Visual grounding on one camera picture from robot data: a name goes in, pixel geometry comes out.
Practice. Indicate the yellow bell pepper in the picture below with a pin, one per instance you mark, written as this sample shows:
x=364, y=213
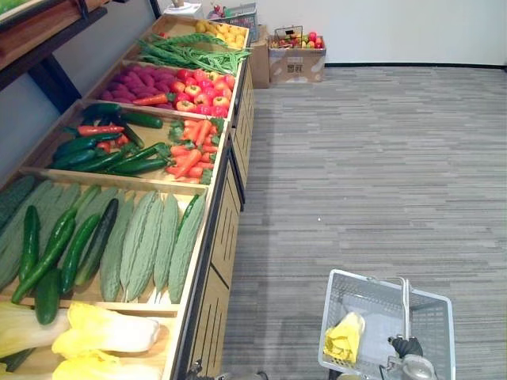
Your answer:
x=225, y=30
x=239, y=41
x=213, y=28
x=238, y=32
x=201, y=26

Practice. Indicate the printed cardboard box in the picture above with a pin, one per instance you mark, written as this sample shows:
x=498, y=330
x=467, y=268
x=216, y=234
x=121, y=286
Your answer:
x=297, y=63

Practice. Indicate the green long bean bunch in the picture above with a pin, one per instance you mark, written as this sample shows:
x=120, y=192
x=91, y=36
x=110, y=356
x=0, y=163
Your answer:
x=190, y=53

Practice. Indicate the dark green bitter gourd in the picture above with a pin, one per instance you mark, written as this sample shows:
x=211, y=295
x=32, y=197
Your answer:
x=12, y=196

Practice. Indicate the wooden crate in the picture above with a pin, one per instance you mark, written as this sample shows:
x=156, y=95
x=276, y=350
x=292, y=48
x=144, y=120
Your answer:
x=237, y=90
x=158, y=136
x=174, y=25
x=171, y=344
x=119, y=180

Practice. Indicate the green chili pepper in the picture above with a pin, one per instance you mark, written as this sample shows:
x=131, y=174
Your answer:
x=138, y=155
x=136, y=167
x=77, y=158
x=105, y=161
x=75, y=145

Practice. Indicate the plain cardboard box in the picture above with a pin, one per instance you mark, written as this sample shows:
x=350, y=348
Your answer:
x=259, y=63

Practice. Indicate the purple sweet potato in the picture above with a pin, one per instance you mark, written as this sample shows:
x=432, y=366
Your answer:
x=162, y=86
x=106, y=95
x=166, y=75
x=120, y=94
x=132, y=71
x=147, y=80
x=140, y=90
x=119, y=78

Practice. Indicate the white yellow chinese cabbage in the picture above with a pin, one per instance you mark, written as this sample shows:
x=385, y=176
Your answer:
x=24, y=328
x=115, y=330
x=95, y=368

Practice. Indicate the orange carrot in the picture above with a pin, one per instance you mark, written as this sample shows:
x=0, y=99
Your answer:
x=203, y=132
x=179, y=150
x=189, y=162
x=191, y=128
x=152, y=99
x=210, y=149
x=195, y=172

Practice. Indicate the short green cucumber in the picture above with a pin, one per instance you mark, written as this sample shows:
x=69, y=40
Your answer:
x=47, y=299

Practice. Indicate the red chili pepper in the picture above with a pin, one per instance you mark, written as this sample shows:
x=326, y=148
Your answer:
x=119, y=141
x=99, y=130

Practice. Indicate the red apple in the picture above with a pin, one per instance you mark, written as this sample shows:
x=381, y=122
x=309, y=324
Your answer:
x=313, y=36

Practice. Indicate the thin green cucumber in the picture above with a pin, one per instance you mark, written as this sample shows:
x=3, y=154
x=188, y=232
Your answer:
x=190, y=210

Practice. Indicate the wooden shelf black frame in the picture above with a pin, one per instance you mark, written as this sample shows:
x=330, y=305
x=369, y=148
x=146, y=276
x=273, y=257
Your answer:
x=35, y=31

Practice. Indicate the grey plastic shopping basket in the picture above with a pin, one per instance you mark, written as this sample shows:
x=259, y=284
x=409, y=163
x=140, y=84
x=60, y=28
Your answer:
x=348, y=289
x=241, y=17

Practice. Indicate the wooden produce display stand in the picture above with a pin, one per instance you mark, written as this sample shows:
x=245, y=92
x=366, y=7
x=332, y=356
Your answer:
x=222, y=245

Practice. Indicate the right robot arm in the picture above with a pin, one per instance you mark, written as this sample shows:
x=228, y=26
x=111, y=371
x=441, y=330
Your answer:
x=416, y=368

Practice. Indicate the white object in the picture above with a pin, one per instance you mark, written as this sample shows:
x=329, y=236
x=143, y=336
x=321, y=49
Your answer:
x=184, y=8

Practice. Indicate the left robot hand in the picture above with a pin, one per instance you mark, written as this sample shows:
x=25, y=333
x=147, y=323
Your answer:
x=195, y=370

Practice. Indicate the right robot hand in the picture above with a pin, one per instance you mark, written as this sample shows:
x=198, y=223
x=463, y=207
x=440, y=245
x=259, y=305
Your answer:
x=406, y=345

